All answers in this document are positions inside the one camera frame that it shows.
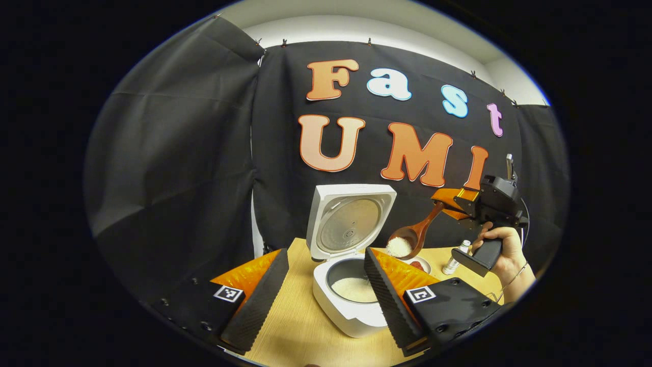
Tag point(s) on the white drink bottle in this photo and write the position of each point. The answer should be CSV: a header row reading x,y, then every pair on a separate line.
x,y
453,262

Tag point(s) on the brown wooden spoon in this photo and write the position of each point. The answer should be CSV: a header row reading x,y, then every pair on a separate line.
x,y
423,227

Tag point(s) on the red meat piece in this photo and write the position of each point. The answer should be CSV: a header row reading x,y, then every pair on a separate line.
x,y
416,265

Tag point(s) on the heap of white rice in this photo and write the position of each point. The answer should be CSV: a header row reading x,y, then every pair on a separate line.
x,y
354,289

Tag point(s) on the white rice cooker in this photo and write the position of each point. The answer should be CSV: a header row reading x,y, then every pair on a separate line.
x,y
351,224

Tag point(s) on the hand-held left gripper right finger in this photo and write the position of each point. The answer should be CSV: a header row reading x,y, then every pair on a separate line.
x,y
384,300

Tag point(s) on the white round plate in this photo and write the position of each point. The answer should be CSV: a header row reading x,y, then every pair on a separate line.
x,y
427,265

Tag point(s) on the small white rice portion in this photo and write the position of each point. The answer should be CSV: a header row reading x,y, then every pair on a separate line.
x,y
399,247

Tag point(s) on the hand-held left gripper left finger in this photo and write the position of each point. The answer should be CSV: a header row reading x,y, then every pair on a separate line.
x,y
262,300

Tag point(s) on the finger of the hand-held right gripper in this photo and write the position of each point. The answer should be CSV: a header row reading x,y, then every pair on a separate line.
x,y
453,194
458,211

